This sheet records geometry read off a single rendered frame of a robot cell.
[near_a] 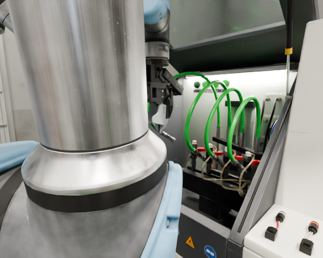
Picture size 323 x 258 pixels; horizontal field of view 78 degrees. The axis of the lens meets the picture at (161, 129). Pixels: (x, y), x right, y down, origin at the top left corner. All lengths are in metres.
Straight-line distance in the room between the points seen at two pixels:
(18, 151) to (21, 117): 3.30
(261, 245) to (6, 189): 0.51
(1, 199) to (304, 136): 0.71
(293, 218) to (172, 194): 0.58
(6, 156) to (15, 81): 3.31
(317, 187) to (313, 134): 0.15
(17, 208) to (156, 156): 0.11
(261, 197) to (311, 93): 0.35
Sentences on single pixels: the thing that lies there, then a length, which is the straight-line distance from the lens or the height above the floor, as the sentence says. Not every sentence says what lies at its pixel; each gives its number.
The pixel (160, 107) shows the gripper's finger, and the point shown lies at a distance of 0.57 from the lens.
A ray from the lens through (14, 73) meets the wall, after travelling 3.53.
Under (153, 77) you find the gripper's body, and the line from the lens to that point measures 0.56.
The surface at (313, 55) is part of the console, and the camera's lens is 0.80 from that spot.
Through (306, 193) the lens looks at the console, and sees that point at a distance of 0.74.
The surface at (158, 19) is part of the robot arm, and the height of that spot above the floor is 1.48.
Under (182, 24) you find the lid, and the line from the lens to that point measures 1.02.
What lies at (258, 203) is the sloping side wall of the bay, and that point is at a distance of 0.63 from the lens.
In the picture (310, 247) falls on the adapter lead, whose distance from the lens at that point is 0.59.
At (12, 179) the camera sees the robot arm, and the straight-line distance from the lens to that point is 0.22.
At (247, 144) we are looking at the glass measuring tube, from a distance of 1.06.
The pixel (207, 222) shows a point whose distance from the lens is 0.66.
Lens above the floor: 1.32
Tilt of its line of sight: 10 degrees down
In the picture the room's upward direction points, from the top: straight up
